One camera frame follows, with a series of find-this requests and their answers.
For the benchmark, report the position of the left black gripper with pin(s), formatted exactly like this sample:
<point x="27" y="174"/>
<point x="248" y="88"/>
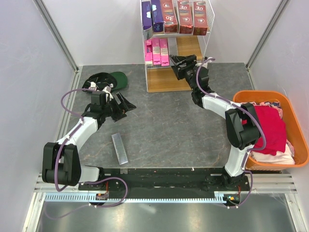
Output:
<point x="125" y="104"/>

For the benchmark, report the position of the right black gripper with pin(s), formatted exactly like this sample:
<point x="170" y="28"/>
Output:
<point x="177" y="61"/>

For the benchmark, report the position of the pink toothpaste box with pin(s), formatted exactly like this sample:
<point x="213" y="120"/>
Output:
<point x="148" y="52"/>
<point x="156" y="51"/>
<point x="164" y="52"/>

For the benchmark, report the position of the red 3D toothpaste box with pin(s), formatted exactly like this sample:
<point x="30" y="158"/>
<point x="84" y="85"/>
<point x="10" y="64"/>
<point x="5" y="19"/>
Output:
<point x="200" y="18"/>
<point x="184" y="17"/>

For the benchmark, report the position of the red toothpaste box silver side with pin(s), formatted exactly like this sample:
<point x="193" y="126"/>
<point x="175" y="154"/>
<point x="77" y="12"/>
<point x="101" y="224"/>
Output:
<point x="169" y="16"/>

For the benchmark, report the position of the purple toothpaste box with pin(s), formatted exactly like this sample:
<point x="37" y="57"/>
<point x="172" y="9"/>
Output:
<point x="146" y="14"/>

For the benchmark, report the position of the silver R&O toothpaste box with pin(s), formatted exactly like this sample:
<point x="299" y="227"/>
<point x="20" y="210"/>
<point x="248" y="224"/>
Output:
<point x="157" y="17"/>

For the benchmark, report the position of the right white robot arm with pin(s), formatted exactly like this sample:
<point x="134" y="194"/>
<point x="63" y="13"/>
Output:
<point x="242" y="124"/>

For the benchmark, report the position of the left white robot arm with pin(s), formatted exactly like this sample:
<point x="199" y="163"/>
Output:
<point x="61" y="163"/>

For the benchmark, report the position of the green black baseball cap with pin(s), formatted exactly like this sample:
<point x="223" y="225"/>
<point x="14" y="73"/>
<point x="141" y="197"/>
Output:
<point x="102" y="79"/>

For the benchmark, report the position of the red cloth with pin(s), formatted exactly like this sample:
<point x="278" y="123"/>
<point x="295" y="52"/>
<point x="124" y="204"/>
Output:
<point x="274" y="129"/>

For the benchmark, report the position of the orange plastic basket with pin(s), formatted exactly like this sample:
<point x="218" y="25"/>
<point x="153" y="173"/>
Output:
<point x="294" y="131"/>

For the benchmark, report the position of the pink white clothes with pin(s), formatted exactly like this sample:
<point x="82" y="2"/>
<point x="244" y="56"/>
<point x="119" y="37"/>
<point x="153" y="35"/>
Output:
<point x="281" y="158"/>

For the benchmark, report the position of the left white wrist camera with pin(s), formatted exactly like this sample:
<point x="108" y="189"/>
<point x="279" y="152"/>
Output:
<point x="108" y="95"/>

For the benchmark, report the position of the white wire wooden shelf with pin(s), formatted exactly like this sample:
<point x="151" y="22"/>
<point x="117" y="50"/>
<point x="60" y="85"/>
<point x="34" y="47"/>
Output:
<point x="163" y="79"/>

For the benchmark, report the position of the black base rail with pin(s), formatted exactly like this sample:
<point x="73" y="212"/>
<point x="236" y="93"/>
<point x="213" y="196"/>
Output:
<point x="167" y="182"/>

